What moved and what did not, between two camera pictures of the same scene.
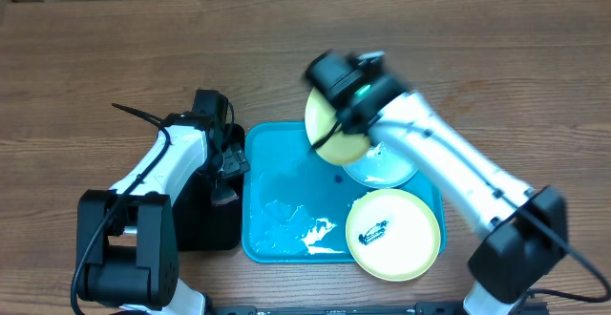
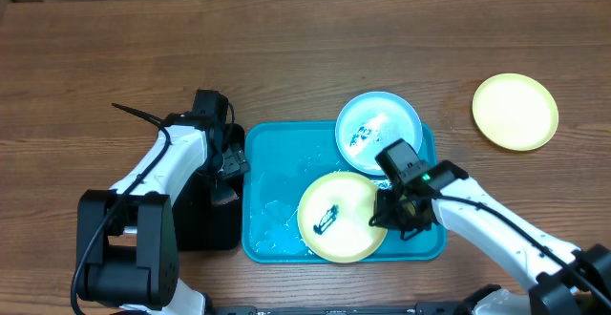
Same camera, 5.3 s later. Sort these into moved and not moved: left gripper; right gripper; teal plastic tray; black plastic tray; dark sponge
Moved: right gripper
Not moved: left gripper; teal plastic tray; dark sponge; black plastic tray
